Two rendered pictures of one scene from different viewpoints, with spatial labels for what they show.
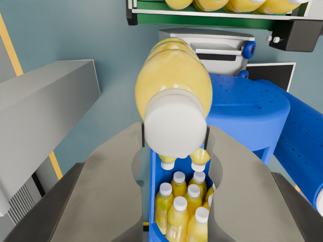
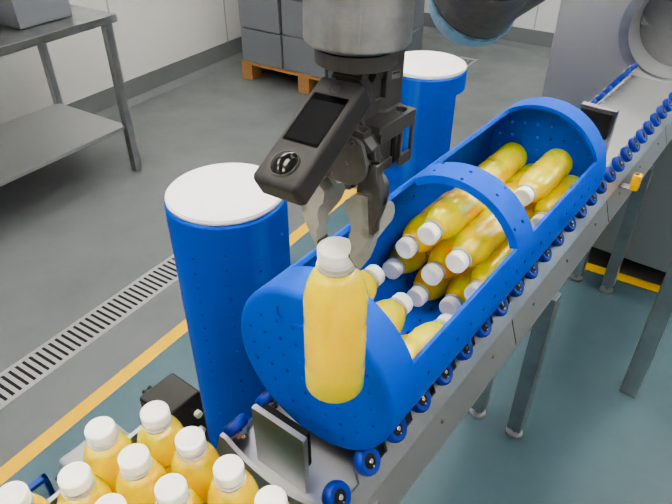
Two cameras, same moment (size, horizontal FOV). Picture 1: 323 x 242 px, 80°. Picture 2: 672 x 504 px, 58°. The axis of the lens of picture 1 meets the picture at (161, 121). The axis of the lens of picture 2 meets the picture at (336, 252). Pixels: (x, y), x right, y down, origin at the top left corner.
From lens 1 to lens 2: 51 cm
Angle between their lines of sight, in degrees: 36
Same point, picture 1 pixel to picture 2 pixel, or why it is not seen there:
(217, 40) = (265, 471)
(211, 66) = not seen: hidden behind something
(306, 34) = (166, 393)
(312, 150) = (240, 270)
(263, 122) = (284, 285)
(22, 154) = not seen: outside the picture
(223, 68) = not seen: hidden behind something
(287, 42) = (191, 398)
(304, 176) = (272, 239)
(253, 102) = (280, 320)
